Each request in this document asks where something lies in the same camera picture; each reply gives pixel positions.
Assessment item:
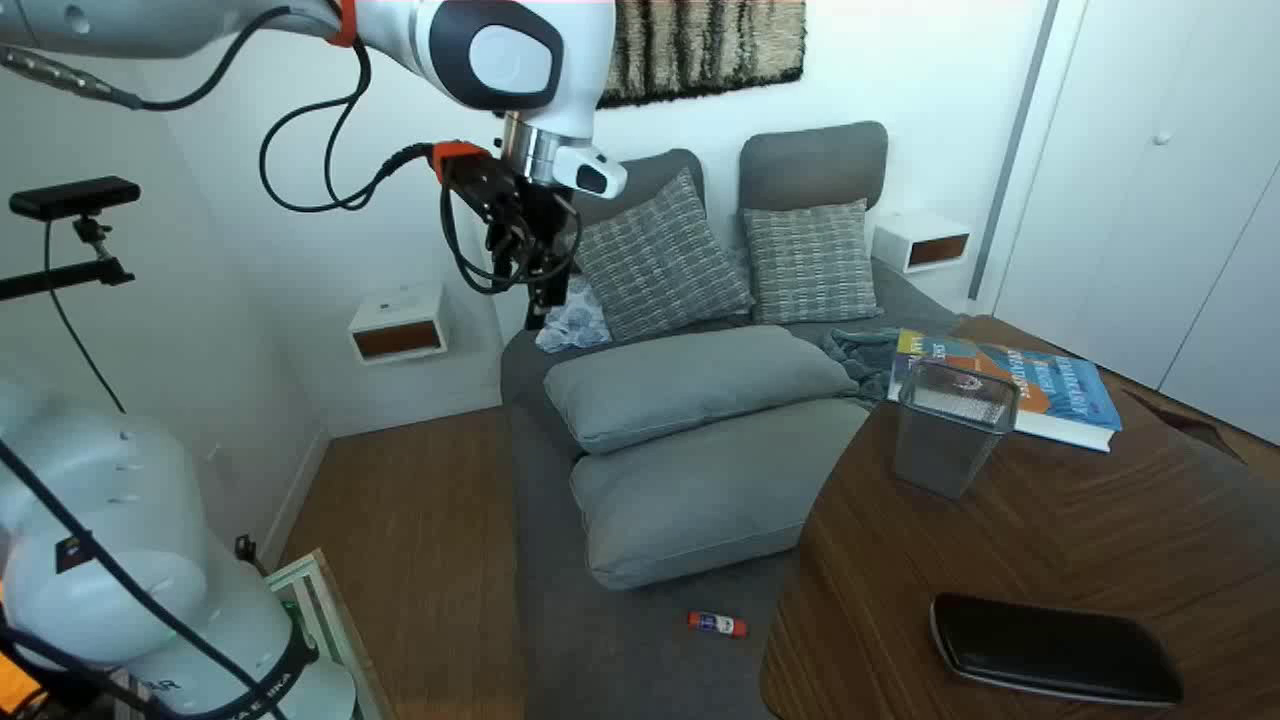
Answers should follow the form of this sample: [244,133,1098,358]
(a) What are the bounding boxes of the grey pillow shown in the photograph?
[568,399,867,593]
[546,323,851,452]

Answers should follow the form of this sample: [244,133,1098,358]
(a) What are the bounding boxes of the right white wall shelf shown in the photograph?
[871,213,970,275]

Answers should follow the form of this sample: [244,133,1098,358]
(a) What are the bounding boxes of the dark grey knitted throw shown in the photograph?
[820,327,897,399]

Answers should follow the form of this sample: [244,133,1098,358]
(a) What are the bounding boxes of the colourful hardcover book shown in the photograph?
[889,327,1123,452]

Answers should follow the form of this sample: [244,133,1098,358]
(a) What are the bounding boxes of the woven wall hanging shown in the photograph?
[603,0,807,110]

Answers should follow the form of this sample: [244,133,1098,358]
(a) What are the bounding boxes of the small red white object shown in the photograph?
[686,611,753,642]

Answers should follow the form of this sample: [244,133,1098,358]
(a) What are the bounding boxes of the grey headboard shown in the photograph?
[615,149,705,218]
[735,119,889,208]

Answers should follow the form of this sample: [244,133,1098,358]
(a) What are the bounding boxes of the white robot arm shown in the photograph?
[0,0,629,720]

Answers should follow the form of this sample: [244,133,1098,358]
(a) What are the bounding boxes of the white wardrobe doors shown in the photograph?
[994,0,1280,439]

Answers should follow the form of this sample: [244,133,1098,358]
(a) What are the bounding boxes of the left grey headboard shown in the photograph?
[615,149,705,218]

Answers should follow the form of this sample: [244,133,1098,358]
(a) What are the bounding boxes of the right grey headboard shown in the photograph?
[735,119,889,208]

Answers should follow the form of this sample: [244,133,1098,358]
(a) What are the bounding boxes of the white wall shelf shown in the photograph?
[871,213,970,275]
[349,287,450,365]

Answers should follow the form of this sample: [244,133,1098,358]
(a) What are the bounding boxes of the grey bed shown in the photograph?
[498,256,966,720]

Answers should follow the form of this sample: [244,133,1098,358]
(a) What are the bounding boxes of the white framed box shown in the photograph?
[269,554,388,720]

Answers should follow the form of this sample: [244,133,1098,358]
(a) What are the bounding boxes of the left checked cushion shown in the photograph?
[578,173,753,340]

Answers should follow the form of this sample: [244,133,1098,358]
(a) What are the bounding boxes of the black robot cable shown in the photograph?
[134,4,445,218]

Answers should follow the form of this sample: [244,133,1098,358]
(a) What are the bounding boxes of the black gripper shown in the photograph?
[456,158,578,332]

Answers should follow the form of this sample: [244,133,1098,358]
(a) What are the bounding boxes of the upper grey pillow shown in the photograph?
[546,323,851,452]

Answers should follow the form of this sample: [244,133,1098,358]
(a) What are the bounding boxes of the lower grey pillow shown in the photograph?
[568,399,867,593]

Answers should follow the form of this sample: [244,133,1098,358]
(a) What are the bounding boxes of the checked cushion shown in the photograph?
[743,204,880,323]
[578,173,753,340]

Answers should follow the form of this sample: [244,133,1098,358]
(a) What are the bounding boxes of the left white wall shelf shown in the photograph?
[349,287,450,365]

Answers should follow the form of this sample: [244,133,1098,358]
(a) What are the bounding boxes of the black camera on stand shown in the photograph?
[0,173,143,306]

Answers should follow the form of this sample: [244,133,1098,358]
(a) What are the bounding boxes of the right checked cushion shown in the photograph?
[743,204,880,323]

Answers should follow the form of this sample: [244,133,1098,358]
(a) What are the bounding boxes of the white patterned cloth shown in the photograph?
[536,275,613,354]

